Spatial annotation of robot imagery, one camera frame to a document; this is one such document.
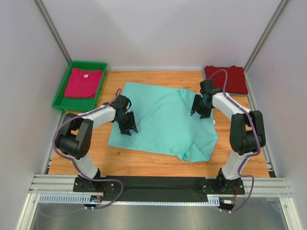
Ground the slotted grey cable duct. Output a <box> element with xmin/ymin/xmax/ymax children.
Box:
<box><xmin>38</xmin><ymin>194</ymin><xmax>220</xmax><ymax>207</ymax></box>

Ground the pink folded t shirt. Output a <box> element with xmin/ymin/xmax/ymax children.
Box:
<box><xmin>64</xmin><ymin>68</ymin><xmax>103</xmax><ymax>98</ymax></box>

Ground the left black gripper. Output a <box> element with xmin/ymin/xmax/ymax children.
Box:
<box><xmin>115</xmin><ymin>112</ymin><xmax>138</xmax><ymax>137</ymax></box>

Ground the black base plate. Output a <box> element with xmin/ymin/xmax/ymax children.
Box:
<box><xmin>73</xmin><ymin>176</ymin><xmax>245</xmax><ymax>202</ymax></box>

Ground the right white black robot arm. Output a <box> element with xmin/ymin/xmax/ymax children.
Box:
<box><xmin>190</xmin><ymin>80</ymin><xmax>266</xmax><ymax>194</ymax></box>

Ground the green plastic tray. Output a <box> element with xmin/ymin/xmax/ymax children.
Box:
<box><xmin>52</xmin><ymin>61</ymin><xmax>107</xmax><ymax>112</ymax></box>

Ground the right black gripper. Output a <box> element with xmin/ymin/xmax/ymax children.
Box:
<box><xmin>190</xmin><ymin>94</ymin><xmax>211</xmax><ymax>119</ymax></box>

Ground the aluminium frame rail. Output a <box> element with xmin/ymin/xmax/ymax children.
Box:
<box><xmin>29</xmin><ymin>174</ymin><xmax>292</xmax><ymax>198</ymax></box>

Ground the teal t shirt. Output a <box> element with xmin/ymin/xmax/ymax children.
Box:
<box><xmin>108</xmin><ymin>82</ymin><xmax>218</xmax><ymax>162</ymax></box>

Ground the dark red folded t shirt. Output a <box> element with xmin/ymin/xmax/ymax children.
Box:
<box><xmin>204</xmin><ymin>66</ymin><xmax>248</xmax><ymax>95</ymax></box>

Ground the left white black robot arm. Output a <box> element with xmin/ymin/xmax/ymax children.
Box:
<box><xmin>53</xmin><ymin>94</ymin><xmax>138</xmax><ymax>192</ymax></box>

